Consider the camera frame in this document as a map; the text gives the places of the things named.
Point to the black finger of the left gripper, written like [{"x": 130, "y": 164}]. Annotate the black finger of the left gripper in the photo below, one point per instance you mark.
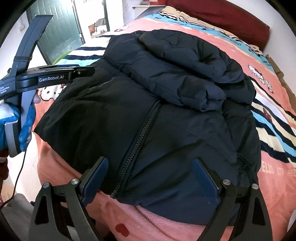
[{"x": 81, "y": 71}]

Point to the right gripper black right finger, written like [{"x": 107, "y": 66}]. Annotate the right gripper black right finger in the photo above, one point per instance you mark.
[{"x": 245, "y": 205}]

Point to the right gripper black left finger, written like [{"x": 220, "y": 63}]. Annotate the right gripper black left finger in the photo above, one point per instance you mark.
[{"x": 55, "y": 205}]

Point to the dark navy puffer jacket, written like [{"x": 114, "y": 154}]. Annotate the dark navy puffer jacket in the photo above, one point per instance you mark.
[{"x": 157, "y": 101}]

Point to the left blue gloved hand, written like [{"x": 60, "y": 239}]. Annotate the left blue gloved hand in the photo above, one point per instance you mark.
[{"x": 9, "y": 114}]

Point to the green plastic object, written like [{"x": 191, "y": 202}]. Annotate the green plastic object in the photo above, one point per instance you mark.
[{"x": 61, "y": 57}]

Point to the dark green door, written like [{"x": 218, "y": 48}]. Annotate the dark green door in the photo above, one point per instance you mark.
[{"x": 63, "y": 32}]

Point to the pink striped cartoon blanket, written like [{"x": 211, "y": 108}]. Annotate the pink striped cartoon blanket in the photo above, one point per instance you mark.
[{"x": 275, "y": 123}]

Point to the red box on shelf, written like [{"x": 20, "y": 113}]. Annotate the red box on shelf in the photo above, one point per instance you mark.
[{"x": 154, "y": 2}]

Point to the brown cardboard beside bed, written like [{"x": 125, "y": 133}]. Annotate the brown cardboard beside bed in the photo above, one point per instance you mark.
[{"x": 280, "y": 76}]

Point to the dark red headboard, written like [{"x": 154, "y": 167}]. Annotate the dark red headboard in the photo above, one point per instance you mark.
[{"x": 227, "y": 16}]

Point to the grey wall shelf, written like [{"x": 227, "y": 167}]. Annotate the grey wall shelf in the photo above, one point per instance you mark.
[{"x": 144, "y": 10}]

